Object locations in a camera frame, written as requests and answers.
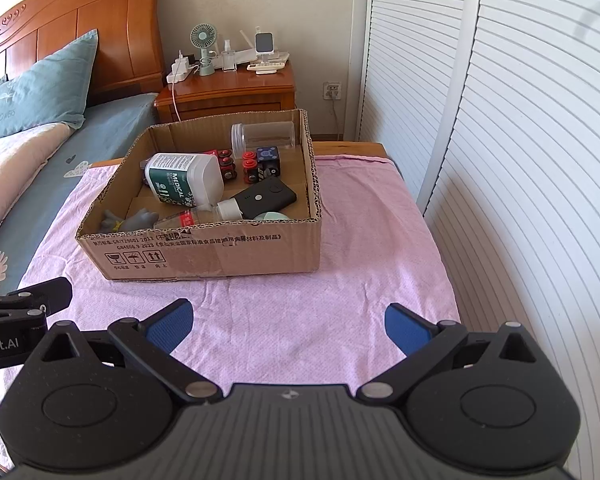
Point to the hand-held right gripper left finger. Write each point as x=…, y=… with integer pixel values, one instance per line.
x=172, y=325

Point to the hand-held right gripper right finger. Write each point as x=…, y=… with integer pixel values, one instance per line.
x=405, y=332

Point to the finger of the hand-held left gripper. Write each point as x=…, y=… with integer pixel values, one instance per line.
x=45, y=295

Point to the brown cardboard box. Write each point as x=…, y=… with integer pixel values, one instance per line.
x=205, y=255

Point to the grey toy figure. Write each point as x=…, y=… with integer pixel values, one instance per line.
x=135, y=221

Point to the clear yellow capsule bottle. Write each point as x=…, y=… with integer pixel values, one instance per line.
x=200, y=216

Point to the white green-label medicine bottle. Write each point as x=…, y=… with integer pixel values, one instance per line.
x=185, y=182

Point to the teal round case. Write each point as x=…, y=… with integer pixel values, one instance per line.
x=272, y=217

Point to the black power bank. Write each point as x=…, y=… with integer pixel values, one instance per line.
x=265, y=197

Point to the red toy train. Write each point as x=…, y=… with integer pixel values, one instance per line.
x=225, y=165

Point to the black toy train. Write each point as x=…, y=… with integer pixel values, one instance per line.
x=262, y=165

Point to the clear plastic jar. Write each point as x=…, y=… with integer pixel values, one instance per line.
x=265, y=139

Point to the pink towel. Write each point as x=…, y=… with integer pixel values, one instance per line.
x=380, y=240

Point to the pink pillow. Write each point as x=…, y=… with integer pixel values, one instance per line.
x=10, y=170

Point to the blue-grey bed sheet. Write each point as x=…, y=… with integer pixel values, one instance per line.
x=50, y=170

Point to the blue pillow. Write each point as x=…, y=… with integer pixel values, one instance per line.
x=35, y=90

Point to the wooden bed footboard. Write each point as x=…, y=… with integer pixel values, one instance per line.
x=350, y=150

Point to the white louvered closet door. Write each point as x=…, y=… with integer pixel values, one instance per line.
x=415, y=60
x=540, y=160

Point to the wooden nightstand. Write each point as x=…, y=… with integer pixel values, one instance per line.
x=230, y=95

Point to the white power strip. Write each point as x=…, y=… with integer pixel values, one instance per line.
x=182, y=76

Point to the white charger plug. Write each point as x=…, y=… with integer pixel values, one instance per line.
x=182, y=64

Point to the clear spray bottle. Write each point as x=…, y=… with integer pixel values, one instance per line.
x=228, y=57

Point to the wooden headboard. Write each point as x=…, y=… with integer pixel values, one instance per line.
x=95, y=20

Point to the green desk fan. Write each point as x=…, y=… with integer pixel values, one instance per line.
x=202, y=37

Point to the white stand device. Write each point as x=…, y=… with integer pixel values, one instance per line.
x=264, y=44

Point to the white wall outlet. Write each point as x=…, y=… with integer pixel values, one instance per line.
x=332, y=90

